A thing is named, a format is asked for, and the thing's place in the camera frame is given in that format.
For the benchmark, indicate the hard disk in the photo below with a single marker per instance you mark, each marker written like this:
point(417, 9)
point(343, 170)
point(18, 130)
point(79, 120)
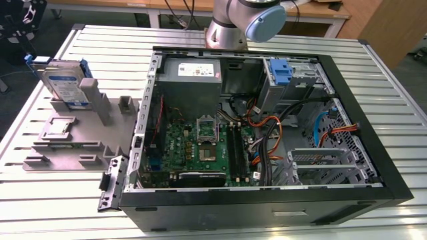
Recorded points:
point(64, 85)

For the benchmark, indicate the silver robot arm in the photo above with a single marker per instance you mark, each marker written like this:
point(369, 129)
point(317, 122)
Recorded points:
point(223, 32)

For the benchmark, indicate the metal disk bay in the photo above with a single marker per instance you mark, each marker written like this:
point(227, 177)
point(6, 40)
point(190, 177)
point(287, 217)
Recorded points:
point(325, 167)

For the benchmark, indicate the black office chair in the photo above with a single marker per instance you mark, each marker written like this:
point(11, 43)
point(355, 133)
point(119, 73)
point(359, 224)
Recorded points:
point(11, 56)

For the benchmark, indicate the silver CPU chip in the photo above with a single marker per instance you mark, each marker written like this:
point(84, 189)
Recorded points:
point(59, 126)

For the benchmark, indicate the grey parts rack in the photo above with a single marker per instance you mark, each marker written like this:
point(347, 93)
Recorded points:
point(90, 140)

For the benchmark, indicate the green RAM stick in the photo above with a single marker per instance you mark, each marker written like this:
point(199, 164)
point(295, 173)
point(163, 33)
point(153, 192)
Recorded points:
point(67, 145)

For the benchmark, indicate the grey power supply unit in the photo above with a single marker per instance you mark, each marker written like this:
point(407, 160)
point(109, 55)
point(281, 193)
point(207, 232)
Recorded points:
point(190, 95)

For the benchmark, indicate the green motherboard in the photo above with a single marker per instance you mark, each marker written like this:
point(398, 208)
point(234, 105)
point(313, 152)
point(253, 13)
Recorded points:
point(181, 140)

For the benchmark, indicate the blue expansion slot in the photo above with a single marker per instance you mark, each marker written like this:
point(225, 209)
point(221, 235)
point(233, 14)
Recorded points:
point(155, 163)

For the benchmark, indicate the CPU socket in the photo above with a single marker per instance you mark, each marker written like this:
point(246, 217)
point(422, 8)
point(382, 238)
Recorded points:
point(207, 130)

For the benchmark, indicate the socket locking lever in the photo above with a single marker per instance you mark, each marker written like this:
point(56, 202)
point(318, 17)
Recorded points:
point(218, 131)

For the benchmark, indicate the square chipset chip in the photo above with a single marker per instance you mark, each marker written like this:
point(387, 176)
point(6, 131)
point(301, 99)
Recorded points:
point(209, 154)

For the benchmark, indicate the blue plastic drive latch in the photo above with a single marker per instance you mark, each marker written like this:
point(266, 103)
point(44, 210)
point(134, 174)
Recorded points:
point(281, 72)

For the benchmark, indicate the black RAM slot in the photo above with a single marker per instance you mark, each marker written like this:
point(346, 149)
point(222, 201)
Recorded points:
point(241, 152)
point(231, 152)
point(235, 152)
point(245, 152)

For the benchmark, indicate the black graphics card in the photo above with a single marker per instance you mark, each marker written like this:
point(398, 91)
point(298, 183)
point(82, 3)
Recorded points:
point(201, 178)

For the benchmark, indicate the metal drive cage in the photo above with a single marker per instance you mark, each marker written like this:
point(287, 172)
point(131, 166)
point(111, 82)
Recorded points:
point(302, 73)

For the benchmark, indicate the black PC case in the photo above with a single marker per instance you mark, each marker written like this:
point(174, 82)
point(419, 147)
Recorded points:
point(234, 212)

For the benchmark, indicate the brown wooden cabinet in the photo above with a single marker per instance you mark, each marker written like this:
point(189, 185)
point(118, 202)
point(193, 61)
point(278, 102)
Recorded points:
point(394, 25)

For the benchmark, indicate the dark chair base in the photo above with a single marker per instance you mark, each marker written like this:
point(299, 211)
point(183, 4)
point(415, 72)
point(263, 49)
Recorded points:
point(421, 53)

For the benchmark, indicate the wooden desk white frame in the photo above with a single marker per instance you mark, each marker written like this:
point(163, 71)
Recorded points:
point(101, 6)
point(321, 11)

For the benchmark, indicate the hinged card retention bracket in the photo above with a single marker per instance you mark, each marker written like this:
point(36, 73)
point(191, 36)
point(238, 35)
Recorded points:
point(115, 180)

